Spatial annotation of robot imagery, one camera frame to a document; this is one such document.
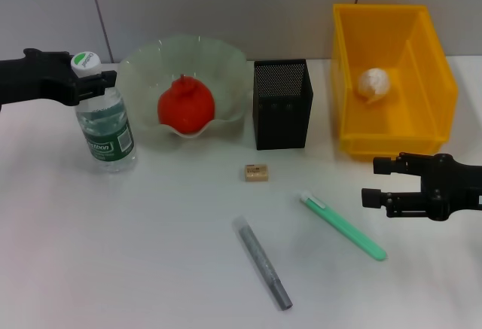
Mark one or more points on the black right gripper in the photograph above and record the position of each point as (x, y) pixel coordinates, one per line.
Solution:
(459, 187)

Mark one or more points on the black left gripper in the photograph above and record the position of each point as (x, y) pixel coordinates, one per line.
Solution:
(30, 80)

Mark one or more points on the clear green-label water bottle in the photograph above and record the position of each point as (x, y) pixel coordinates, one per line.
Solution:
(105, 137)

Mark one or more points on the white paper ball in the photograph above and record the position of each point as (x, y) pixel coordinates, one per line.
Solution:
(373, 85)

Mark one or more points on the red-orange toy orange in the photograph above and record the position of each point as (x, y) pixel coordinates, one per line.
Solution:
(186, 107)

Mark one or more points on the mint green pen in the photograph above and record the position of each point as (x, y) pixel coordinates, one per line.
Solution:
(339, 223)

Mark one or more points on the black mesh pen holder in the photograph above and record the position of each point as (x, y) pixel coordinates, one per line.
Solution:
(282, 110)

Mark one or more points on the small beige eraser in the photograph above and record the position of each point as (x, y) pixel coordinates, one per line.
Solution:
(256, 173)

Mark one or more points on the grey marker pen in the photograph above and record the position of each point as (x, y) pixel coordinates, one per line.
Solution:
(260, 261)

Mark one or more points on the pale green wavy glass plate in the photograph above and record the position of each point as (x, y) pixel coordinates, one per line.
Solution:
(226, 80)

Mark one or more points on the yellow plastic storage bin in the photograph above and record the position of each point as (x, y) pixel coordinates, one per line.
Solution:
(425, 92)

